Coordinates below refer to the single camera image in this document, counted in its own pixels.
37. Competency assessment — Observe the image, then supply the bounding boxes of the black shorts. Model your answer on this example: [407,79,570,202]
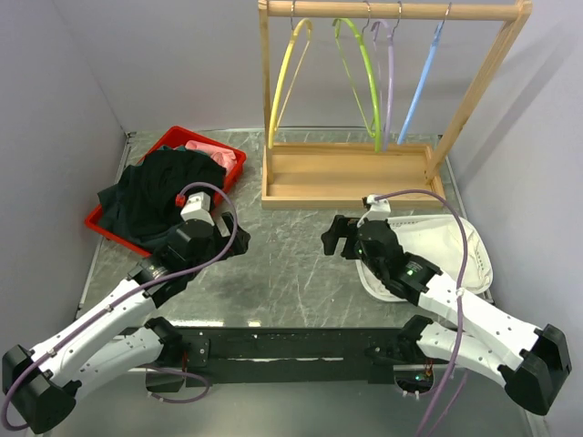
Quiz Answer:
[118,149,226,238]

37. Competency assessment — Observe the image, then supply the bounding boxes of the blue plastic hanger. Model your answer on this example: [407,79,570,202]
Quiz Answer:
[397,21,445,145]

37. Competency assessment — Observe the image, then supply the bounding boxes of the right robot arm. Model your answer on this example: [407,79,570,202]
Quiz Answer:
[321,215,572,416]

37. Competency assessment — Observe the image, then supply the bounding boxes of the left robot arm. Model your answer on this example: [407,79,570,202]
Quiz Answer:
[1,211,251,434]

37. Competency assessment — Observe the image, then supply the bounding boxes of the green plastic hanger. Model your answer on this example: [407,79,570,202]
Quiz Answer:
[332,17,383,153]

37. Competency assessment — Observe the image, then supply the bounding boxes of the yellow plastic hanger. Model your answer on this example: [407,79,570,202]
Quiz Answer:
[267,18,313,150]

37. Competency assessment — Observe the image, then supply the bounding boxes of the purple plastic hanger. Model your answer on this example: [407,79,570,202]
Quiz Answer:
[372,20,395,151]

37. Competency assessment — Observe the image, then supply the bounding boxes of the dark green garment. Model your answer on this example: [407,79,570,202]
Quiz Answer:
[98,162,180,252]

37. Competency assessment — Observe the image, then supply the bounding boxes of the white laundry basket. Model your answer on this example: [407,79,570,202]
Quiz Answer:
[354,214,495,303]

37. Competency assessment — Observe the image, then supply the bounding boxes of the wooden clothes rack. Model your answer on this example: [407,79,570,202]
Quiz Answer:
[258,1,532,209]

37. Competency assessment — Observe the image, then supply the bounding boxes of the pink garment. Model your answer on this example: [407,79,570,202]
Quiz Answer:
[185,140,237,173]

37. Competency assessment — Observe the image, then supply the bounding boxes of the red plastic tray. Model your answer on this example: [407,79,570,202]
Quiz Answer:
[85,126,246,256]

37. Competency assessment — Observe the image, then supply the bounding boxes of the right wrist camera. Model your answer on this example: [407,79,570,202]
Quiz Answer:
[358,194,391,227]

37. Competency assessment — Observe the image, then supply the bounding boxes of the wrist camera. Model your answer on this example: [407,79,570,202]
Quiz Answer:
[358,194,391,227]
[175,192,214,226]

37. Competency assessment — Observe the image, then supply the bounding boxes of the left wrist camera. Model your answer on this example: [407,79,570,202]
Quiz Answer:
[175,192,214,226]

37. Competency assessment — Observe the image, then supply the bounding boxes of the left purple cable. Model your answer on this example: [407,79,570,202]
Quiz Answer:
[0,182,240,432]

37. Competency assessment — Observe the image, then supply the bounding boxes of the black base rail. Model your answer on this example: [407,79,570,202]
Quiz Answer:
[153,327,432,385]

